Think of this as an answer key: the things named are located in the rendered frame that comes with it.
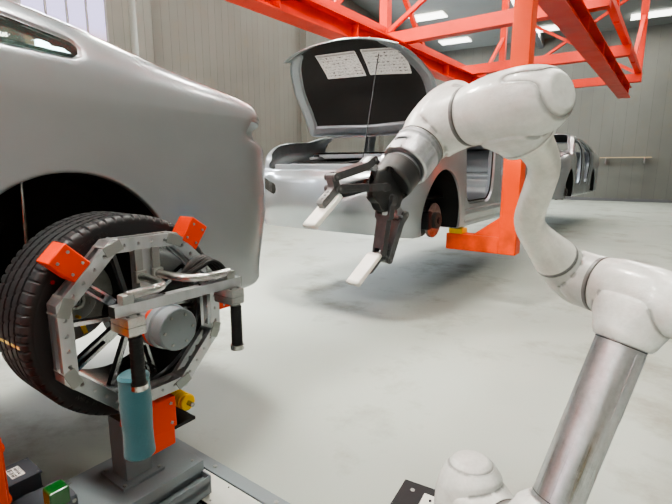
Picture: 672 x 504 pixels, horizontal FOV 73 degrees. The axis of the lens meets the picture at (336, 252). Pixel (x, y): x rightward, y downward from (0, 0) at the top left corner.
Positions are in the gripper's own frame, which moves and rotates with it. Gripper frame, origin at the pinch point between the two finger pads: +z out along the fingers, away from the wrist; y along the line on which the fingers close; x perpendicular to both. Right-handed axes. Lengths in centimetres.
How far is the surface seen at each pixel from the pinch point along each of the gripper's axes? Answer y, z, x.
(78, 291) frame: -2, 30, -84
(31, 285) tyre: 6, 36, -92
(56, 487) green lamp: -18, 62, -50
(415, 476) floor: -153, 5, -59
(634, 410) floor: -241, -98, -15
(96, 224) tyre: 5, 12, -96
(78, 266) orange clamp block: 3, 25, -84
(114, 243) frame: 0, 14, -87
